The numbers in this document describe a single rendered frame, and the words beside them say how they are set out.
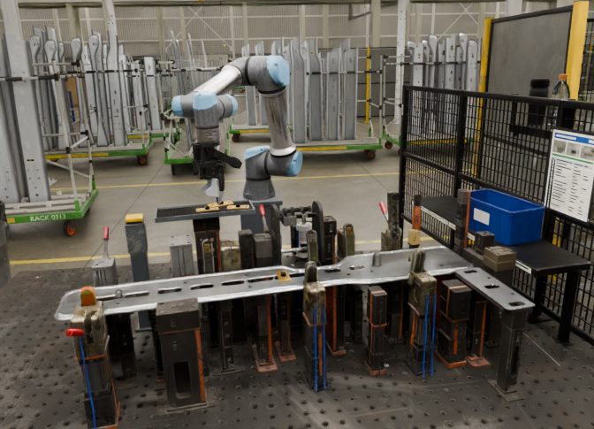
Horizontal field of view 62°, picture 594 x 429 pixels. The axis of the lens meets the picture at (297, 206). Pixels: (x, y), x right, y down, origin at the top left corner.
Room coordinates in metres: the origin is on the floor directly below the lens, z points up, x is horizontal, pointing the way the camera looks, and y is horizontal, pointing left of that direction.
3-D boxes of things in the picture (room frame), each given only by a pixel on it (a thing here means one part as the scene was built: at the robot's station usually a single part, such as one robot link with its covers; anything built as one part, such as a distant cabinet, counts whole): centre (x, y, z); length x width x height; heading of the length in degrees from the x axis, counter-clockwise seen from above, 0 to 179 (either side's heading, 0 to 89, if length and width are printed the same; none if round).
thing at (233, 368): (1.48, 0.26, 0.84); 0.13 x 0.11 x 0.29; 13
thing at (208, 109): (1.58, 0.28, 1.56); 0.09 x 0.08 x 0.11; 158
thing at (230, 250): (1.64, 0.24, 0.89); 0.13 x 0.11 x 0.38; 13
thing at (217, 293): (1.51, 0.07, 1.00); 1.38 x 0.22 x 0.02; 103
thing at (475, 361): (1.48, -0.60, 0.84); 0.11 x 0.06 x 0.29; 13
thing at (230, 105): (1.68, 0.26, 1.56); 0.11 x 0.11 x 0.08; 68
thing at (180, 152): (8.48, 1.66, 0.88); 1.91 x 1.00 x 1.76; 7
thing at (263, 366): (1.51, 0.13, 0.84); 0.17 x 0.06 x 0.29; 13
